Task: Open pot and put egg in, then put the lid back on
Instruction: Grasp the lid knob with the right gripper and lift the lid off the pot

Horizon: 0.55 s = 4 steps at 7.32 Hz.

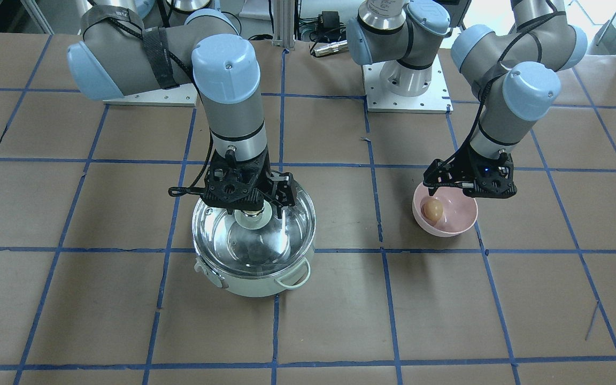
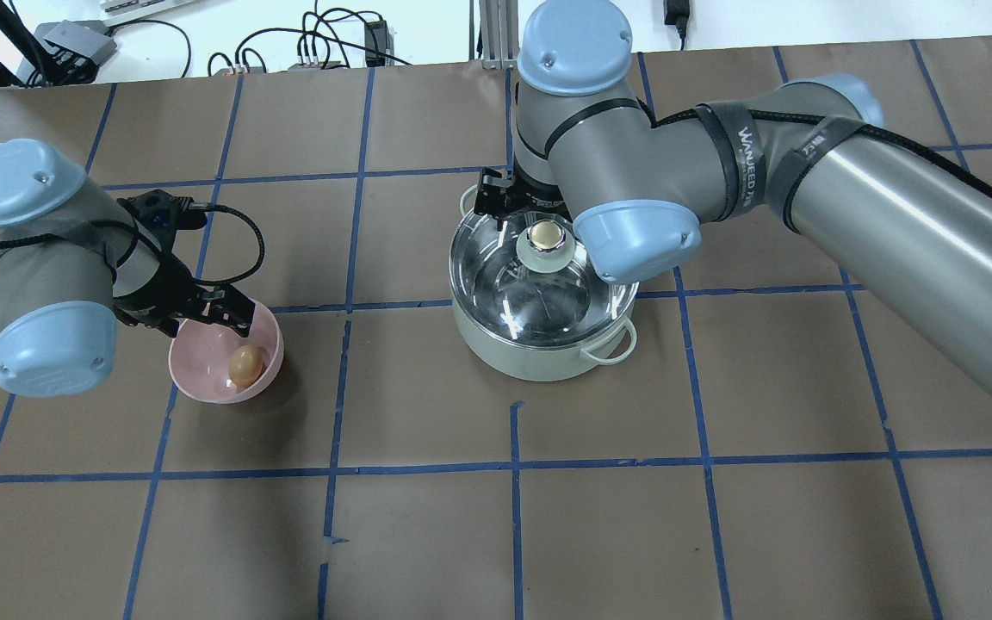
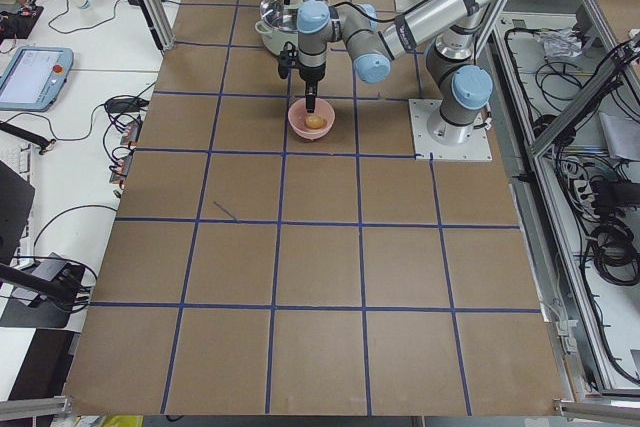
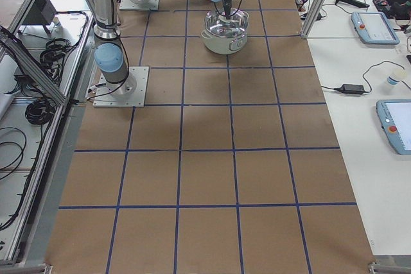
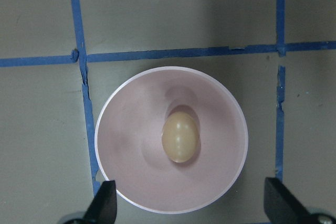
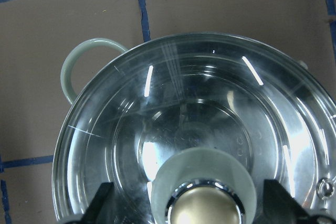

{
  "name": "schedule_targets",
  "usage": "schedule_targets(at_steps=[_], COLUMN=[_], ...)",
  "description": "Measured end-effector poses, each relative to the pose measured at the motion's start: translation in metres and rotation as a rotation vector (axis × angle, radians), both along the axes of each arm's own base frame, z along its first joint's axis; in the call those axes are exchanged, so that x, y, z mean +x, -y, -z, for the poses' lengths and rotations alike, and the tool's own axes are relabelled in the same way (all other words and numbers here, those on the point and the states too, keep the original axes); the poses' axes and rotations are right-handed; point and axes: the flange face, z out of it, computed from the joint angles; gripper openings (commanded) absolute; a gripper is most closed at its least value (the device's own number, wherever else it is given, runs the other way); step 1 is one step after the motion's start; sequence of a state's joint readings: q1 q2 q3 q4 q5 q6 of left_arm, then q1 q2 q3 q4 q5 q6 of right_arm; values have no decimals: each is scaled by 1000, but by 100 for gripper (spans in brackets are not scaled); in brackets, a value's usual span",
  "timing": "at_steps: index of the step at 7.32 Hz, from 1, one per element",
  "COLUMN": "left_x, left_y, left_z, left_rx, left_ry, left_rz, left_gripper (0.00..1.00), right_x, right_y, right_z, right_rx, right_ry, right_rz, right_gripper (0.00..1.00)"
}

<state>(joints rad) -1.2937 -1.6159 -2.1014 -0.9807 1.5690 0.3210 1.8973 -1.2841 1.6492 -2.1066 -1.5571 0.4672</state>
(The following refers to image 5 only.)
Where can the pink bowl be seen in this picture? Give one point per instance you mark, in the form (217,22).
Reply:
(129,132)

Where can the beige egg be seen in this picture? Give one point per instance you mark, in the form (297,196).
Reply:
(180,137)

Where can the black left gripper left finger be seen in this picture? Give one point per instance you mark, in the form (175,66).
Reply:
(103,208)

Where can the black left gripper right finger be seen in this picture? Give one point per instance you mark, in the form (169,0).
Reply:
(280,205)

